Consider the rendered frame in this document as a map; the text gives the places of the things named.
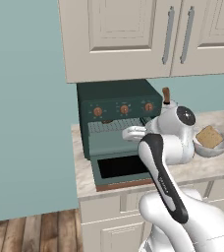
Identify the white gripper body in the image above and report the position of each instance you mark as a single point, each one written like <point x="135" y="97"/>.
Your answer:
<point x="134" y="134"/>

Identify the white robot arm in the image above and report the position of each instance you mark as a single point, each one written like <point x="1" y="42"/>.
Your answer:
<point x="182" y="144"/>

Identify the grey toaster oven rack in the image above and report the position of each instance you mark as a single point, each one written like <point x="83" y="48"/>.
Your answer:
<point x="117" y="125"/>

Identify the brown toaster oven knob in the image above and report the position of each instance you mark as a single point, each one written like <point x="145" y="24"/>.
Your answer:
<point x="124" y="109"/>
<point x="98" y="112"/>
<point x="149" y="107"/>

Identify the dark green toaster oven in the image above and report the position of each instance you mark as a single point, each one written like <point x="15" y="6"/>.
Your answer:
<point x="117" y="93"/>

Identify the green toaster oven door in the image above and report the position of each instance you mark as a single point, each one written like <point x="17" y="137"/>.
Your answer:
<point x="100" y="178"/>

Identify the toasted bread slice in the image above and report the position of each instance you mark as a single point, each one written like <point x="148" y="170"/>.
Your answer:
<point x="209" y="136"/>

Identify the grey bowl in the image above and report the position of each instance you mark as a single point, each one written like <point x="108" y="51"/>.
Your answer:
<point x="212" y="151"/>

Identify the cream drawer front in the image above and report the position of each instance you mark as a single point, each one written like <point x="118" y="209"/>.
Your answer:
<point x="222" y="190"/>
<point x="104" y="205"/>

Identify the cream base cupboard door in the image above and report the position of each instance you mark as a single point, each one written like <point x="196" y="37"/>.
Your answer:
<point x="114" y="238"/>

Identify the wide cream wall cupboard door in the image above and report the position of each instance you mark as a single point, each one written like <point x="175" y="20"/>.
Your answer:
<point x="117" y="36"/>

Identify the narrow cream wall cupboard door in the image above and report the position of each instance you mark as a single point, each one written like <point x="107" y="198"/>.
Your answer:
<point x="215" y="32"/>

